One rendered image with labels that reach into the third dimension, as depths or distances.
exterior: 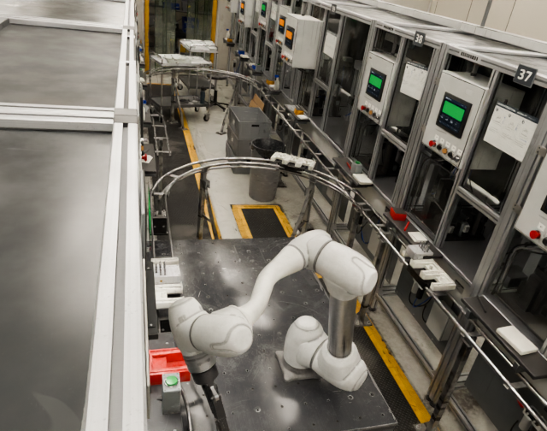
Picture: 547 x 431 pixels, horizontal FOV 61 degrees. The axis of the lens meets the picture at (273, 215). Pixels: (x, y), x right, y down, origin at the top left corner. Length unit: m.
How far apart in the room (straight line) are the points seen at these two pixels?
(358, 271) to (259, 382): 0.85
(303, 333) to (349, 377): 0.26
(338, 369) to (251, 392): 0.41
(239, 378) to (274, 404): 0.20
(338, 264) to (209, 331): 0.55
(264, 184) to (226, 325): 3.88
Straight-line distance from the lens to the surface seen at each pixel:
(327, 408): 2.19
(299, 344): 2.13
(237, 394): 2.17
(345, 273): 1.59
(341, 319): 1.80
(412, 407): 3.27
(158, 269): 2.39
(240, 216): 4.78
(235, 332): 1.21
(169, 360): 1.94
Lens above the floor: 2.33
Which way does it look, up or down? 28 degrees down
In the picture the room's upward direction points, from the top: 8 degrees clockwise
